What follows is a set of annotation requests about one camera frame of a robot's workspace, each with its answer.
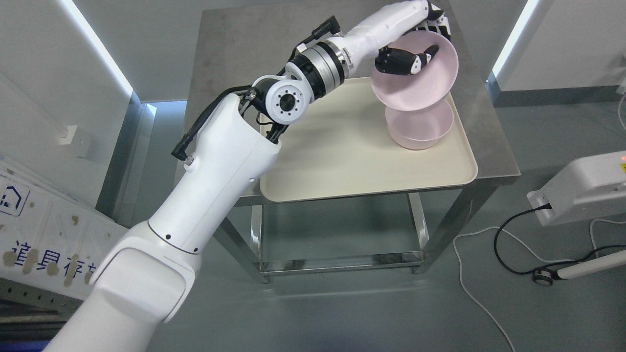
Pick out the white wall socket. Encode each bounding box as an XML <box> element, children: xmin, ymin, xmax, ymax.
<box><xmin>59</xmin><ymin>125</ymin><xmax>92</xmax><ymax>158</ymax></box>

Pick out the white device box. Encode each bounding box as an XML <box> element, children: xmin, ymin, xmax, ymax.
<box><xmin>527</xmin><ymin>151</ymin><xmax>626</xmax><ymax>226</ymax></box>

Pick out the stainless steel table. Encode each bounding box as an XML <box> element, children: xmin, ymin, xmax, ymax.
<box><xmin>185</xmin><ymin>0</ymin><xmax>521</xmax><ymax>284</ymax></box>

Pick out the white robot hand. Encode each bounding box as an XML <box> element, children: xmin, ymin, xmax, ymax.
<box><xmin>337</xmin><ymin>0</ymin><xmax>451</xmax><ymax>76</ymax></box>

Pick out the white handle with wheel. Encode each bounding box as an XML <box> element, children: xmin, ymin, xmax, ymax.
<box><xmin>532</xmin><ymin>250</ymin><xmax>626</xmax><ymax>286</ymax></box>

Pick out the pink bowl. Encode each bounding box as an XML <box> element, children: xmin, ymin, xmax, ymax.
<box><xmin>384</xmin><ymin>100</ymin><xmax>455</xmax><ymax>150</ymax></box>
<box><xmin>371</xmin><ymin>30</ymin><xmax>459</xmax><ymax>111</ymax></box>

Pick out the black cable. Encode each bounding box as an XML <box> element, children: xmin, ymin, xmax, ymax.
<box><xmin>493</xmin><ymin>203</ymin><xmax>626</xmax><ymax>275</ymax></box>

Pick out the white sign board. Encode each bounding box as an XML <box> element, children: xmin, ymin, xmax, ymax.
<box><xmin>0</xmin><ymin>155</ymin><xmax>127</xmax><ymax>300</ymax></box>

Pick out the cream plastic tray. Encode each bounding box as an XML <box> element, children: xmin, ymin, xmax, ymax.
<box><xmin>259</xmin><ymin>77</ymin><xmax>478</xmax><ymax>203</ymax></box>

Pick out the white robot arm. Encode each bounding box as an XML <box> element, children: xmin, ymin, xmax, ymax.
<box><xmin>45</xmin><ymin>0</ymin><xmax>450</xmax><ymax>352</ymax></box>

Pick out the white cable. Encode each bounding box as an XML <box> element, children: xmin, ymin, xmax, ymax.
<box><xmin>453</xmin><ymin>219</ymin><xmax>626</xmax><ymax>352</ymax></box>

